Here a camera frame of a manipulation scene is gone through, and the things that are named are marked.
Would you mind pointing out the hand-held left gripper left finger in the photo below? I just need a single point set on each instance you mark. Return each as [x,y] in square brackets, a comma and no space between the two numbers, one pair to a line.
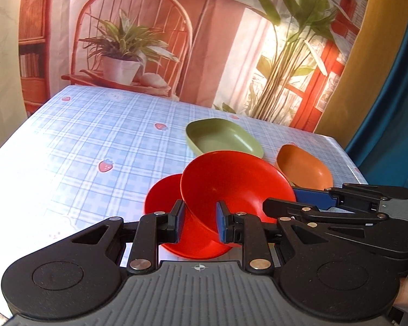
[181,218]

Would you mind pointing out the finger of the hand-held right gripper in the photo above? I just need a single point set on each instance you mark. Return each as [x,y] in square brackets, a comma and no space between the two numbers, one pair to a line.
[285,207]
[314,199]

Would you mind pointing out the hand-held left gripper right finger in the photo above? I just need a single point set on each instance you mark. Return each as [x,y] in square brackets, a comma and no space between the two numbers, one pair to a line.
[221,224]

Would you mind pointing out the orange bowl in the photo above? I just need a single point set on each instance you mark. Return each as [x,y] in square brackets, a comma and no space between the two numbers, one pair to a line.
[304,166]

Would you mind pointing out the green rectangular plate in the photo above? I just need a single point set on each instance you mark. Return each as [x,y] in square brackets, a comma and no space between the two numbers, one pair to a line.
[224,139]

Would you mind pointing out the blue curtain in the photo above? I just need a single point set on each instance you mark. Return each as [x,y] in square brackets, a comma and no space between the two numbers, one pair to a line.
[391,108]

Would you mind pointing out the blue checked strawberry tablecloth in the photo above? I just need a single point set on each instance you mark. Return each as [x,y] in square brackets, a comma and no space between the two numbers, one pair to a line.
[88,149]

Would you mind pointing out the yellow curtain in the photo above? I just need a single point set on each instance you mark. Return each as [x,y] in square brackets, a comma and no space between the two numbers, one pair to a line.
[370,57]

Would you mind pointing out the printed backdrop cloth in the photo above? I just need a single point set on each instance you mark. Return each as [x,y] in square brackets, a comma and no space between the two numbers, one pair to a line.
[207,40]

